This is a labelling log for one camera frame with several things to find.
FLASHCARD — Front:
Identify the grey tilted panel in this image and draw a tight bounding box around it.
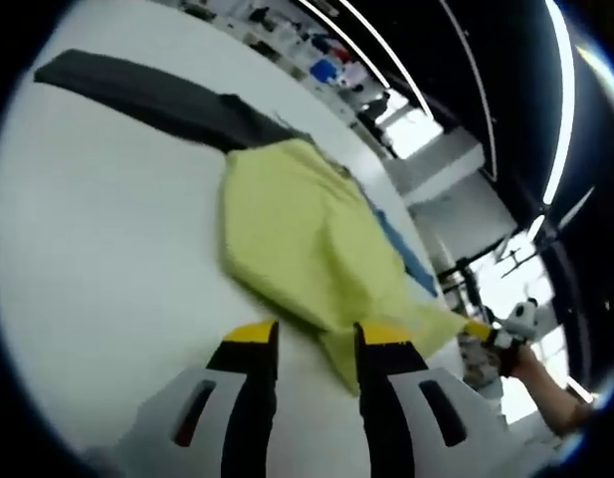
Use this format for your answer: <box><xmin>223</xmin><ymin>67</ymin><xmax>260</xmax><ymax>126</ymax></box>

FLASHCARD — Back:
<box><xmin>553</xmin><ymin>185</ymin><xmax>597</xmax><ymax>236</ymax></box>

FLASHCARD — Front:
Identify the blue storage bin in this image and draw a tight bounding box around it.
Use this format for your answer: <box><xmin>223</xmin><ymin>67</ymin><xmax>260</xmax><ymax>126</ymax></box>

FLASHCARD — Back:
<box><xmin>309</xmin><ymin>59</ymin><xmax>338</xmax><ymax>84</ymax></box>

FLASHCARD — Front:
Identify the black metal rack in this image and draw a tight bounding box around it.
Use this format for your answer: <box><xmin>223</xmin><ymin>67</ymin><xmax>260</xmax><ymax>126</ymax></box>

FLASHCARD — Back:
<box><xmin>437</xmin><ymin>246</ymin><xmax>489</xmax><ymax>321</ymax></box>

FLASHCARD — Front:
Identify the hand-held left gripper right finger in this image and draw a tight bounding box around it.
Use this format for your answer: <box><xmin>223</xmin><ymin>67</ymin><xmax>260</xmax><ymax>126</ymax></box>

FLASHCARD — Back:
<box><xmin>353</xmin><ymin>321</ymin><xmax>532</xmax><ymax>478</ymax></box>

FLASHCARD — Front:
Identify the white pillar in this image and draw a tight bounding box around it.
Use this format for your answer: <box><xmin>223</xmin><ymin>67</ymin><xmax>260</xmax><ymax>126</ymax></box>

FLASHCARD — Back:
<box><xmin>403</xmin><ymin>126</ymin><xmax>488</xmax><ymax>203</ymax></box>

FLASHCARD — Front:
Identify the yellow blue black garment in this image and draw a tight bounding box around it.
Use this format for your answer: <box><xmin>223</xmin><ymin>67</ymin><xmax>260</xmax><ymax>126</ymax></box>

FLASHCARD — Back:
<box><xmin>33</xmin><ymin>48</ymin><xmax>481</xmax><ymax>398</ymax></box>

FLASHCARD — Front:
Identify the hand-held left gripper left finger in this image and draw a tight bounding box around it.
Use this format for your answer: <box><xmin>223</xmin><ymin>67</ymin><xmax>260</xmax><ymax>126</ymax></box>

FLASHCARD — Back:
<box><xmin>85</xmin><ymin>320</ymin><xmax>282</xmax><ymax>478</ymax></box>

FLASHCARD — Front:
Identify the white lab bench row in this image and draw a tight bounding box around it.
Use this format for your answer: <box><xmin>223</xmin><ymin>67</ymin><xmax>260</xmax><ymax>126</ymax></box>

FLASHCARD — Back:
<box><xmin>180</xmin><ymin>0</ymin><xmax>388</xmax><ymax>146</ymax></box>

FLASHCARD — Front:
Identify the wide ceiling light strip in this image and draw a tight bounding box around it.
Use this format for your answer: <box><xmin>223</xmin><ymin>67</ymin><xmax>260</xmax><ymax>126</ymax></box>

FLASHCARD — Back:
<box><xmin>540</xmin><ymin>0</ymin><xmax>578</xmax><ymax>206</ymax></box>

